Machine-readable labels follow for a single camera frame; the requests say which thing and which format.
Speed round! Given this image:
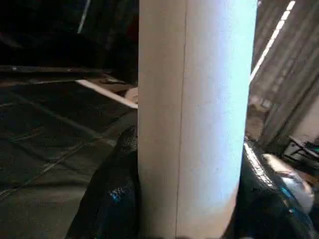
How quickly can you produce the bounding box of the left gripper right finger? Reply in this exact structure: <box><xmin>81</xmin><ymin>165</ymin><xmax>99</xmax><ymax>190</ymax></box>
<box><xmin>223</xmin><ymin>136</ymin><xmax>315</xmax><ymax>239</ymax></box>

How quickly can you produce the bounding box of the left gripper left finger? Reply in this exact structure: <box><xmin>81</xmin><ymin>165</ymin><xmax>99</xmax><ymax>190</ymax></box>
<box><xmin>66</xmin><ymin>124</ymin><xmax>142</xmax><ymax>239</ymax></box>

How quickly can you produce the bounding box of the white plastic table leg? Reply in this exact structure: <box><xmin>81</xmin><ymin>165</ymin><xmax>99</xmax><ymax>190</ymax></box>
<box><xmin>138</xmin><ymin>0</ymin><xmax>259</xmax><ymax>239</ymax></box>

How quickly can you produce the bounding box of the black work mat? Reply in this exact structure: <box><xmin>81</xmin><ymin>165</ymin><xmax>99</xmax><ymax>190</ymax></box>
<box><xmin>0</xmin><ymin>74</ymin><xmax>140</xmax><ymax>239</ymax></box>

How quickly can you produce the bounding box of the white flat strip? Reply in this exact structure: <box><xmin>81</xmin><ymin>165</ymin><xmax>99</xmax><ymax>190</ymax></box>
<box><xmin>75</xmin><ymin>79</ymin><xmax>140</xmax><ymax>110</ymax></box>

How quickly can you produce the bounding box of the black metal frame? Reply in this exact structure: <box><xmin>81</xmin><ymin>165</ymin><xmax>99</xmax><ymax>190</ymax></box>
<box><xmin>281</xmin><ymin>135</ymin><xmax>319</xmax><ymax>173</ymax></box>

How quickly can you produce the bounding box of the black long rail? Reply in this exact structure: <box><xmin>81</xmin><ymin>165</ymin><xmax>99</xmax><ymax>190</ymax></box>
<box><xmin>0</xmin><ymin>65</ymin><xmax>113</xmax><ymax>76</ymax></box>

